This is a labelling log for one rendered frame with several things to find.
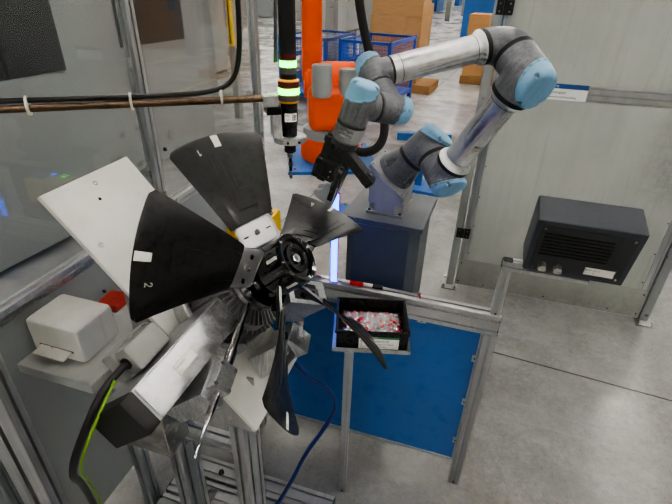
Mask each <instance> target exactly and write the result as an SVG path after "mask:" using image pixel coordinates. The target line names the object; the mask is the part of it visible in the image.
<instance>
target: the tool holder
mask: <svg viewBox="0 0 672 504"><path fill-rule="evenodd" d="M261 95H262V97H263V102H261V104H262V105H263V107H264V112H265V113H266V114H267V116H270V122H271V135H272V136H273V139H274V142H275V143H276V144H279V145H283V146H296V145H301V144H304V143H305V142H306V135H305V134H304V133H302V132H298V131H297V137H293V138H287V137H283V136H282V125H281V114H282V111H281V107H280V106H279V104H278V96H277V95H267V93H261Z"/></svg>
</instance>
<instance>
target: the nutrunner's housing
mask: <svg viewBox="0 0 672 504"><path fill-rule="evenodd" d="M281 111H282V114H281V124H282V136H283V137H287V138H293V137H297V125H298V103H295V104H283V103H281ZM284 151H285V152H286V153H294V152H296V146H284Z"/></svg>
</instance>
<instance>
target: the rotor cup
mask: <svg viewBox="0 0 672 504"><path fill-rule="evenodd" d="M261 249H263V250H264V251H263V252H264V254H263V257H262V260H261V262H260V265H259V267H258V270H257V273H256V275H255V278H254V281H253V283H252V285H251V286H250V287H248V288H240V289H241V291H242V292H243V294H244V295H245V297H246V298H247V299H248V300H249V301H250V302H252V303H253V304H254V305H256V306H258V307H260V308H264V309H271V304H275V303H276V291H277V284H279V286H280V287H281V291H282V300H284V299H285V297H286V294H288V293H290V292H292V291H294V290H296V289H298V288H300V287H301V286H303V285H305V284H307V283H309V282H310V281H311V280H312V279H313V278H314V276H315V274H316V263H315V259H314V256H313V254H312V252H311V250H310V248H309V247H308V246H307V244H306V243H305V242H304V241H303V240H302V239H301V238H299V237H298V236H296V235H294V234H284V235H281V236H280V237H278V238H277V239H275V240H274V241H272V242H270V243H269V244H267V245H266V246H264V247H263V248H261ZM294 254H298V255H299V256H300V262H296V261H295V260H294V257H293V255H294ZM275 256H276V258H277V259H276V260H274V261H273V262H271V263H269V264H268V265H267V263H266V261H268V260H270V259H271V258H273V257H275ZM295 282H296V283H298V284H296V285H294V286H293V287H291V288H289V289H287V288H286V287H288V286H290V285H292V284H293V283H295Z"/></svg>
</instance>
